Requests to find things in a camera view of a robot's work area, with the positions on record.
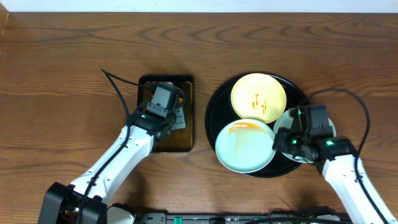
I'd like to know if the light green plate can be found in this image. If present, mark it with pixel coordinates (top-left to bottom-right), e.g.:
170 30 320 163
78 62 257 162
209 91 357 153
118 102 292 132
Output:
272 109 337 164

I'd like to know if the yellow plate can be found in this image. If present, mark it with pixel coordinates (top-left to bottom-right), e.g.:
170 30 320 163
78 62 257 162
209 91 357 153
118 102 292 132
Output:
230 73 287 123

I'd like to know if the light blue plate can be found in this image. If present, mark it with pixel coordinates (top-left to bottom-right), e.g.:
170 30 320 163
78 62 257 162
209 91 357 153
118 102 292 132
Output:
215 119 276 174

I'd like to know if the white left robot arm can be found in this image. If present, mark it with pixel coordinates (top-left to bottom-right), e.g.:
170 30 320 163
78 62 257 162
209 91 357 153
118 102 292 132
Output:
38 102 183 223

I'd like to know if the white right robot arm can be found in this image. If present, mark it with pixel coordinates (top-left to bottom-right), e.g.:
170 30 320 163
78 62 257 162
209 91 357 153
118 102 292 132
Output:
272 105 397 223

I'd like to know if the rectangular black sponge tray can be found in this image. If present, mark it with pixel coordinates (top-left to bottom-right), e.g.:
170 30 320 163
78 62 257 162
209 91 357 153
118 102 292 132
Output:
139 75 194 153

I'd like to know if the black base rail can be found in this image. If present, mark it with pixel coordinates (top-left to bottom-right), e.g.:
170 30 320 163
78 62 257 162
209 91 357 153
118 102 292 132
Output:
107 202 352 224

